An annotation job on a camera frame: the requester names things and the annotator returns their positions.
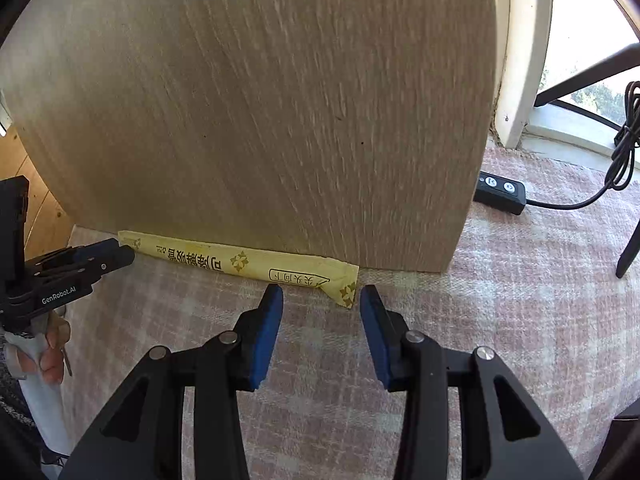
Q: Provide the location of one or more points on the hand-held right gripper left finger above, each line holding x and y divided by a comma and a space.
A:
267, 335

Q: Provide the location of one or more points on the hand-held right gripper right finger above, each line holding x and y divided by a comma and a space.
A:
372, 335

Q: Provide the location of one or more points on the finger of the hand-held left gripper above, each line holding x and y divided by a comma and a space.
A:
95, 250
107, 262

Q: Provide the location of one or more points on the yellow paper chopstick wrapper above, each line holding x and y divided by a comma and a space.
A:
200, 260

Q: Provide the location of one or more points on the black storage box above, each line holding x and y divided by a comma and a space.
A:
627, 425

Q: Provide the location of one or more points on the person's left hand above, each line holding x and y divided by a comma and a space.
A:
56, 355

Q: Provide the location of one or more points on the pine wooden panel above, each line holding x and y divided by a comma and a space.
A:
45, 210

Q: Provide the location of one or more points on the pink checked tablecloth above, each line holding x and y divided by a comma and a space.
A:
500, 310

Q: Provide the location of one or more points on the black inline remote control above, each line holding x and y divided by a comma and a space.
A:
500, 192

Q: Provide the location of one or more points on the light wooden board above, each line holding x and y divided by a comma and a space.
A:
250, 110

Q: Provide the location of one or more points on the white window frame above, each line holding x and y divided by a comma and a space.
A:
520, 60

